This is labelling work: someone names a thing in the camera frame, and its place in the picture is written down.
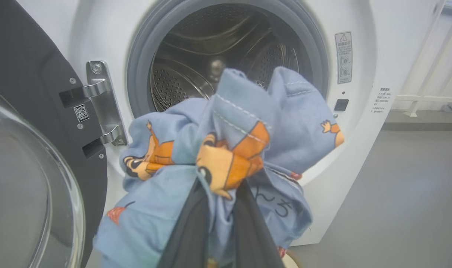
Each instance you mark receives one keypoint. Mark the dark round washing machine door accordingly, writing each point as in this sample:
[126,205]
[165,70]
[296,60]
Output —
[25,56]

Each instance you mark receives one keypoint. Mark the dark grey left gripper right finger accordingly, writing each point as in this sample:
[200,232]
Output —
[253,234]

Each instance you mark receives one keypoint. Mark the grey warning sticker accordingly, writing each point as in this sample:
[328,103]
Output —
[343,57]

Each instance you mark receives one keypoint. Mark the stainless steel drum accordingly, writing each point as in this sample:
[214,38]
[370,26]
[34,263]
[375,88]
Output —
[196,48]

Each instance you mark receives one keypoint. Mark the small QR code sticker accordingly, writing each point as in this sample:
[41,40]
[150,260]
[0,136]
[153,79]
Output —
[82,113]

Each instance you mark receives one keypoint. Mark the black door latch socket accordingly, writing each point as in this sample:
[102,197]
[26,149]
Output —
[341,105]

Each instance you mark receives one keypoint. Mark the silver metal door hinge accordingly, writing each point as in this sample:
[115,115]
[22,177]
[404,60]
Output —
[105,108]

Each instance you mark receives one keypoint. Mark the white washing machine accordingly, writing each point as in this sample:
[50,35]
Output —
[359,149]

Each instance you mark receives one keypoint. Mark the cream perforated laundry basket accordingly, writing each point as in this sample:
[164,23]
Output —
[291,262]

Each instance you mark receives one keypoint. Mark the white metal railing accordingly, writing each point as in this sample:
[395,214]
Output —
[419,98]

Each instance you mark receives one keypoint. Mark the grey rubber door gasket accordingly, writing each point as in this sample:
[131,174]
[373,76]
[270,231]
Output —
[140,63]

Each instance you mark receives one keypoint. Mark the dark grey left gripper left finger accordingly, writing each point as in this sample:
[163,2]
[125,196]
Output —
[188,230]

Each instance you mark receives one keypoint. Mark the blue cartoon print garment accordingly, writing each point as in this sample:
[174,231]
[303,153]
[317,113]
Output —
[159,208]

